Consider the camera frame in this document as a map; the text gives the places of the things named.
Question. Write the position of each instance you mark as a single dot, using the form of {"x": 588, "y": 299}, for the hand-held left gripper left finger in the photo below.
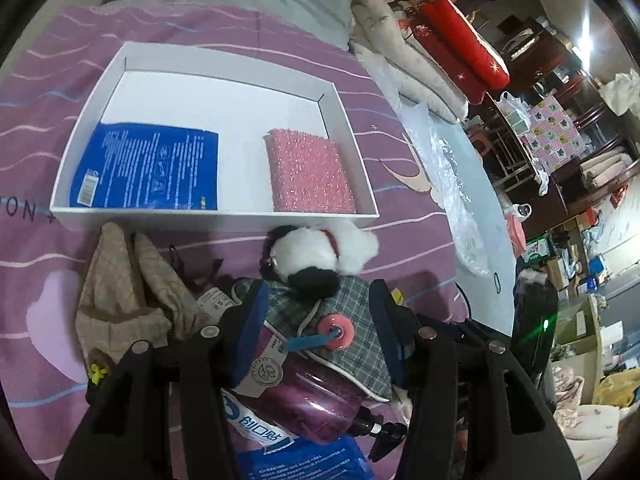
{"x": 252, "y": 320}

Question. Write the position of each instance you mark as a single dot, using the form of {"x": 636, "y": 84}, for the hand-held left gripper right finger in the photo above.
{"x": 387, "y": 320}

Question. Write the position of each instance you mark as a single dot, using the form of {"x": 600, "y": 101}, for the grey plaid pouch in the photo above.
{"x": 350, "y": 310}

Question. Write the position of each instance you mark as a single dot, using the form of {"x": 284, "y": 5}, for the black and white plush toy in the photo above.
{"x": 310, "y": 252}

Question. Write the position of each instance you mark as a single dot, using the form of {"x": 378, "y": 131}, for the purple pump bottle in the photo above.
{"x": 310, "y": 395}

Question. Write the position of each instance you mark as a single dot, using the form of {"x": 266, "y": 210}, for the white and blue packet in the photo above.
{"x": 255, "y": 427}

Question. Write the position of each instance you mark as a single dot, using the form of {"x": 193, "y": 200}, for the beige plaid cloth bag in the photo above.
{"x": 115, "y": 290}

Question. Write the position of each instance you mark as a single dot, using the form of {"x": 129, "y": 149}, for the blue printed packet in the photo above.
{"x": 310, "y": 465}
{"x": 145, "y": 165}

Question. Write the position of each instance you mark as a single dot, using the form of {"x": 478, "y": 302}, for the pink glitter sponge cloth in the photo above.
{"x": 310, "y": 170}

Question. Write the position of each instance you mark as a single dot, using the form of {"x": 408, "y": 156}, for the white cardboard box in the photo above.
{"x": 210, "y": 105}

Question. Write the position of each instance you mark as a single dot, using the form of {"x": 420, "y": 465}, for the white paper tag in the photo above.
{"x": 215, "y": 302}

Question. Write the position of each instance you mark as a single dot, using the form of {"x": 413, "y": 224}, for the black spray nozzle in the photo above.
{"x": 380, "y": 435}

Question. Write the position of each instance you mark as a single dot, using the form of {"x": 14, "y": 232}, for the light blue sheet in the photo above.
{"x": 492, "y": 195}

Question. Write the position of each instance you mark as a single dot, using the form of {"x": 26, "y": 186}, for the clear plastic bag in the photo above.
{"x": 450, "y": 180}

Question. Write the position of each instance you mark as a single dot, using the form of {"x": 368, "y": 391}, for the yellow flower clip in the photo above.
{"x": 98, "y": 371}

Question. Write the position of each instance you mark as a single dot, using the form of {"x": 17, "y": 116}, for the stack of folded towels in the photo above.
{"x": 607, "y": 170}

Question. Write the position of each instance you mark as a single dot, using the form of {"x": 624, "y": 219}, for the pink checkered cloth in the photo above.
{"x": 552, "y": 130}

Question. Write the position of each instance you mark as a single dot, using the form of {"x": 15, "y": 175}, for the white plastic bag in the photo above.
{"x": 512, "y": 110}

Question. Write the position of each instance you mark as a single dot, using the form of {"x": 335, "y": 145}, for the white crumpled cloth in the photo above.
{"x": 622, "y": 92}

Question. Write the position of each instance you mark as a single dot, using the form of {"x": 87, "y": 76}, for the white quilted pillow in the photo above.
{"x": 400, "y": 55}

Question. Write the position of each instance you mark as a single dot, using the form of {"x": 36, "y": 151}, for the red folded quilts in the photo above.
{"x": 460, "y": 45}

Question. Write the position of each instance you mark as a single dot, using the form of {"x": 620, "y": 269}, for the purple striped bedsheet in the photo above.
{"x": 50, "y": 100}

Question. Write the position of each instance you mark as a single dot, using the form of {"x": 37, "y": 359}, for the grey blanket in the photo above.
{"x": 250, "y": 0}

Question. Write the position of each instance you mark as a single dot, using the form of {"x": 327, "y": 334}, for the white security camera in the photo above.
{"x": 523, "y": 211}

